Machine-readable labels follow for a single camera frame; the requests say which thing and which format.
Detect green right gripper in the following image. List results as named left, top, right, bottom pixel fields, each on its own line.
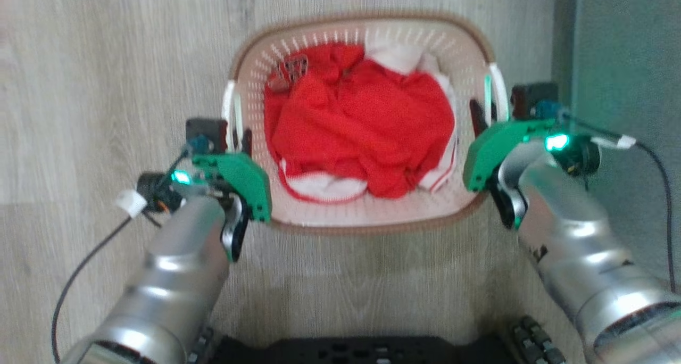
left=462, top=98, right=560, bottom=192

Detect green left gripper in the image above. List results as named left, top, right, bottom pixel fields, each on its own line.
left=190, top=128, right=272, bottom=224

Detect beige laundry basket brown rim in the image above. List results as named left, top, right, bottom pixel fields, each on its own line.
left=222, top=12, right=510, bottom=236

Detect white garment red stripes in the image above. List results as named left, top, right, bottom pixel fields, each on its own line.
left=278, top=40, right=459, bottom=204

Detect dark teal furniture side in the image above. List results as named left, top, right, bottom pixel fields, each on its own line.
left=551, top=0, right=681, bottom=293

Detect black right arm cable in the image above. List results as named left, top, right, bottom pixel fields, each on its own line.
left=561, top=111, right=678, bottom=294

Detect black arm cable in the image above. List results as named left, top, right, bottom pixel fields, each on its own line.
left=561, top=111, right=678, bottom=294
left=51, top=189, right=187, bottom=363

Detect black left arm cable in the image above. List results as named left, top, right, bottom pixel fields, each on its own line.
left=51, top=189, right=187, bottom=363

